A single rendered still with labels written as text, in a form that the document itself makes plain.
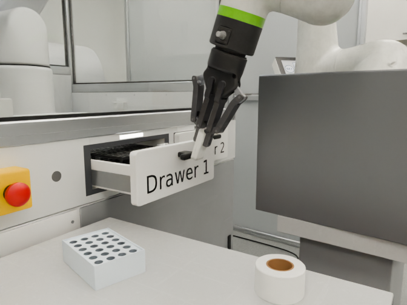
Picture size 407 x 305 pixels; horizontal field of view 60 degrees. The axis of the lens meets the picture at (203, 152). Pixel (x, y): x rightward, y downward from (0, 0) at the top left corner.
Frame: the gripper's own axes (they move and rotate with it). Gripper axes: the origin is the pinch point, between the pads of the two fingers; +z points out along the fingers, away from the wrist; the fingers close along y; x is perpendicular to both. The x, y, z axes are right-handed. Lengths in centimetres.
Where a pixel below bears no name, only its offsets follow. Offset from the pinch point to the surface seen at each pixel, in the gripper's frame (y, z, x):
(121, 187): -7.9, 12.0, -12.8
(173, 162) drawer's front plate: -3.8, 5.8, -2.7
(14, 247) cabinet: -13.6, 23.2, -30.9
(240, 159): -60, 61, 169
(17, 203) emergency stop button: -10.3, 11.1, -33.6
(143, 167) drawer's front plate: -4.0, 5.3, -12.3
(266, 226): -21, 97, 168
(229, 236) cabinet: -4, 48, 51
